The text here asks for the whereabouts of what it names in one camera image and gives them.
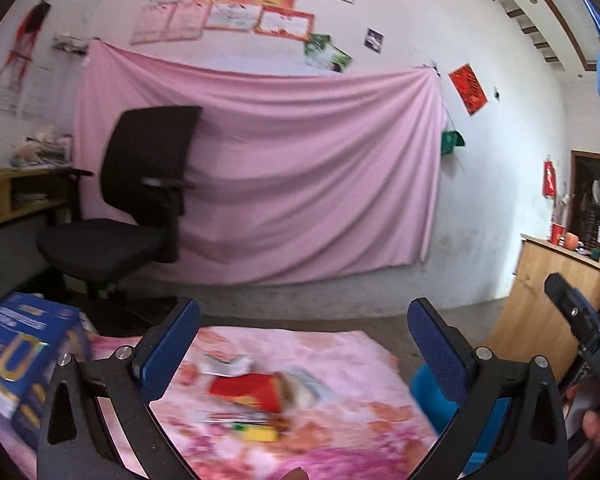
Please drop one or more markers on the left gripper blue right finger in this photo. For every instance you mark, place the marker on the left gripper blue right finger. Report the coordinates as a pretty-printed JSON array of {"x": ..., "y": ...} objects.
[{"x": 445, "y": 350}]

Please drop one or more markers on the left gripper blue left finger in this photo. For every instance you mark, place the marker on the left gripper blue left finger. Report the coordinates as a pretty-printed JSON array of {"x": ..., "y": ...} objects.
[{"x": 160, "y": 352}]

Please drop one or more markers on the red paper box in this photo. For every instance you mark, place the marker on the red paper box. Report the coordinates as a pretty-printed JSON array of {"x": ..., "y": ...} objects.
[{"x": 261, "y": 392}]

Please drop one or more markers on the person right hand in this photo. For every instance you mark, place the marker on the person right hand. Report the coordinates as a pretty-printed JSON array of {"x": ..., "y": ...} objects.
[{"x": 590, "y": 421}]

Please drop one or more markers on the blue plastic basin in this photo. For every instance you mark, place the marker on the blue plastic basin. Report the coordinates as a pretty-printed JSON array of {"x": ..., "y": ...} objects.
[{"x": 440, "y": 412}]

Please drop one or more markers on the wooden cabinet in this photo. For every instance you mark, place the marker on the wooden cabinet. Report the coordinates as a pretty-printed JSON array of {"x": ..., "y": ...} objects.
[{"x": 529, "y": 323}]

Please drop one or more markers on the orange fruit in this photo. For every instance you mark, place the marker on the orange fruit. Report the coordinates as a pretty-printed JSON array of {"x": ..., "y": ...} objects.
[{"x": 571, "y": 241}]

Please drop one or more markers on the pink floral table cloth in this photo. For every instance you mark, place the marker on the pink floral table cloth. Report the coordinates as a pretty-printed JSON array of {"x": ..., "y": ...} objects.
[{"x": 347, "y": 414}]

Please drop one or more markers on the red cup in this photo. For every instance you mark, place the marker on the red cup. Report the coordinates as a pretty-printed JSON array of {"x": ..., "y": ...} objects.
[{"x": 556, "y": 233}]

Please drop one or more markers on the blue cardboard box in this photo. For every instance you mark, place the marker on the blue cardboard box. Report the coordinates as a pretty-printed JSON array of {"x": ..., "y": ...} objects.
[{"x": 34, "y": 334}]

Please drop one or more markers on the red hanging ornament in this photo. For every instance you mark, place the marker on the red hanging ornament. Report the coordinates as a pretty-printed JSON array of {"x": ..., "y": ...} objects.
[{"x": 549, "y": 179}]

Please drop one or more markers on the black office chair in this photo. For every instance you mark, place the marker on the black office chair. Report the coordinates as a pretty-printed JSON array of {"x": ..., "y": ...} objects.
[{"x": 143, "y": 176}]

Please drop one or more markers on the green hanging bag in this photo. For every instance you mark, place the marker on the green hanging bag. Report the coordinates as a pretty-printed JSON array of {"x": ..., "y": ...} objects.
[{"x": 450, "y": 140}]

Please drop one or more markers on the wooden side desk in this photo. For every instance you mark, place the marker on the wooden side desk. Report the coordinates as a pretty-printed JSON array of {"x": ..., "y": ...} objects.
[{"x": 29, "y": 192}]

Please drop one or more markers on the pink hanging sheet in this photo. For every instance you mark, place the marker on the pink hanging sheet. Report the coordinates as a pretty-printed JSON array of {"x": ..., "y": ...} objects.
[{"x": 292, "y": 179}]

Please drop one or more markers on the stack of books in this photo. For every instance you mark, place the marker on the stack of books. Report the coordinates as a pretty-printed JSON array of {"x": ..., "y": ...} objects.
[{"x": 44, "y": 147}]

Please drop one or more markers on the green photo prints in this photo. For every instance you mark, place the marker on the green photo prints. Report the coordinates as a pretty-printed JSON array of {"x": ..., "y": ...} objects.
[{"x": 320, "y": 52}]

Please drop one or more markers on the red diamond wall paper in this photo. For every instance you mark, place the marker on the red diamond wall paper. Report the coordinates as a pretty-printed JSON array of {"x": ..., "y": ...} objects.
[{"x": 468, "y": 88}]

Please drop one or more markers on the wall calendar sheet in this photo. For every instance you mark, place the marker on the wall calendar sheet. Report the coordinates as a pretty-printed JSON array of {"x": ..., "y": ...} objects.
[{"x": 38, "y": 90}]

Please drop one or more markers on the small black wall photo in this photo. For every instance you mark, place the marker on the small black wall photo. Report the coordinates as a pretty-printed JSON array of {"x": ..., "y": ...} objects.
[{"x": 374, "y": 40}]

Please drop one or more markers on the red tassel wall decoration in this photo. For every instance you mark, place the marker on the red tassel wall decoration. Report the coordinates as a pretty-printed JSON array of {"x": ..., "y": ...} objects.
[{"x": 20, "y": 54}]

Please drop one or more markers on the wall certificates cluster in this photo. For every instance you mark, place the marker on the wall certificates cluster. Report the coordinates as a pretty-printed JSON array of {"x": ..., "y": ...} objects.
[{"x": 187, "y": 20}]

